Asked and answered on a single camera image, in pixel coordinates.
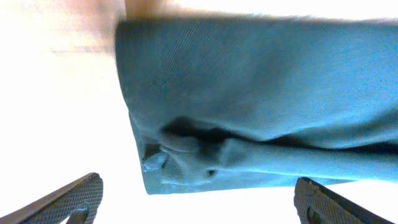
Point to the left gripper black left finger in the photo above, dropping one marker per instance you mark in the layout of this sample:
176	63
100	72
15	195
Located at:
76	202

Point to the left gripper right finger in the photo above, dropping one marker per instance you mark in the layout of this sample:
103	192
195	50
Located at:
317	204

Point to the black t-shirt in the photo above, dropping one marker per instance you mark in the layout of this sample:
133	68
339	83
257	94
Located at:
236	103

